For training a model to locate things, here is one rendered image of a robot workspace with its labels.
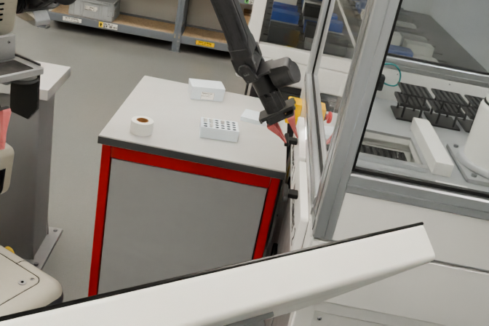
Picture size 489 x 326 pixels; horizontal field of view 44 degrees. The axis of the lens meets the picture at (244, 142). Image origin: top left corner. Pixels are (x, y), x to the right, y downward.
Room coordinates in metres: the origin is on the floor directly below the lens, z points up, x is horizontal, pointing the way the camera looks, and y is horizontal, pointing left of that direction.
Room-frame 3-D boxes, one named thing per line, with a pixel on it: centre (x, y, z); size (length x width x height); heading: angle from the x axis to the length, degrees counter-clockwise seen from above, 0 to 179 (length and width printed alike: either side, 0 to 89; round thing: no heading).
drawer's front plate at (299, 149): (1.57, -0.15, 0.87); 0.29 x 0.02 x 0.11; 0
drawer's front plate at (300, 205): (1.25, -0.15, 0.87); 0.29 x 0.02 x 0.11; 0
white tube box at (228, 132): (1.85, 0.09, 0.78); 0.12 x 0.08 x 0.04; 99
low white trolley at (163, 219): (1.98, 0.15, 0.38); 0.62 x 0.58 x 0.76; 0
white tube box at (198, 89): (2.18, 0.18, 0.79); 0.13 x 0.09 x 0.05; 107
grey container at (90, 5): (5.43, 1.57, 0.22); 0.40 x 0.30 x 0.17; 93
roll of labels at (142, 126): (1.75, 0.33, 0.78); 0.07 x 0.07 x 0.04
